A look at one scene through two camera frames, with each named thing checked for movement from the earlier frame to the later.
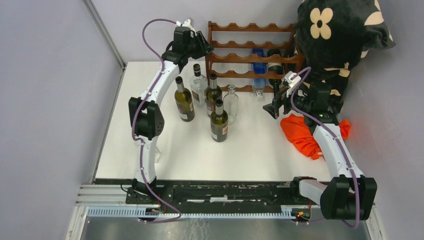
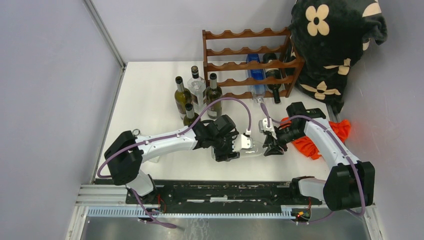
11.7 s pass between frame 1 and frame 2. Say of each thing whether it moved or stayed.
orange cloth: stayed
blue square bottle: moved
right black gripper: moved
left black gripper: moved
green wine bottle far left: stayed
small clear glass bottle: moved
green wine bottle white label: moved
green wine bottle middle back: stayed
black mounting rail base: stayed
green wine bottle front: moved
